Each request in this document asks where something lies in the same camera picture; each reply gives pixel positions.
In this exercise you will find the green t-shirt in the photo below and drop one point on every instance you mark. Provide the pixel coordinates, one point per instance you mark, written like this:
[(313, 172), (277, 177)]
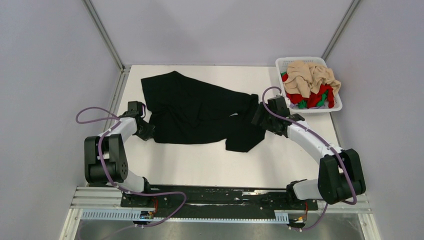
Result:
[(315, 100)]

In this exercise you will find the aluminium frame rail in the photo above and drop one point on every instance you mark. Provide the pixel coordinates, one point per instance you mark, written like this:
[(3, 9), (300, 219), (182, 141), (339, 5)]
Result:
[(94, 15)]

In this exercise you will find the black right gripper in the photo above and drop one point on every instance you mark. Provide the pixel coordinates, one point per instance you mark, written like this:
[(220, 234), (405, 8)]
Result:
[(262, 111)]

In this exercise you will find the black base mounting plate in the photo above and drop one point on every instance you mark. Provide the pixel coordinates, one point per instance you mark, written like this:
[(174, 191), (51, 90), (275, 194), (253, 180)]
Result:
[(217, 201)]

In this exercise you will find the beige t-shirt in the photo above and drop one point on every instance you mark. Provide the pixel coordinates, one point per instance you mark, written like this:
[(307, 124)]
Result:
[(306, 77)]

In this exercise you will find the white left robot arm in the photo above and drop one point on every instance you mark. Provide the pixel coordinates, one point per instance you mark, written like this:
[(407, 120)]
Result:
[(105, 160)]

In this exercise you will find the red t-shirt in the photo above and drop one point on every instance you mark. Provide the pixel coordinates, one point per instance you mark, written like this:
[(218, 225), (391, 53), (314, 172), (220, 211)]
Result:
[(307, 91)]

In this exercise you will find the white slotted cable duct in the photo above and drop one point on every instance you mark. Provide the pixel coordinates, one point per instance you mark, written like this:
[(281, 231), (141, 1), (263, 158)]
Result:
[(140, 216)]

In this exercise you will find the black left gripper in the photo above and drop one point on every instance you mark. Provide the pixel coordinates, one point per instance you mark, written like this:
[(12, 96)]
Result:
[(149, 134)]

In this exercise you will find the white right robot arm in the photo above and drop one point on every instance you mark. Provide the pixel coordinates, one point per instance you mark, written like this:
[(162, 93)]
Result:
[(340, 175)]

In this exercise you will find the black t-shirt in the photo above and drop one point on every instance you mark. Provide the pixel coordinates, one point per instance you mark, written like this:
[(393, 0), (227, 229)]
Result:
[(188, 111)]

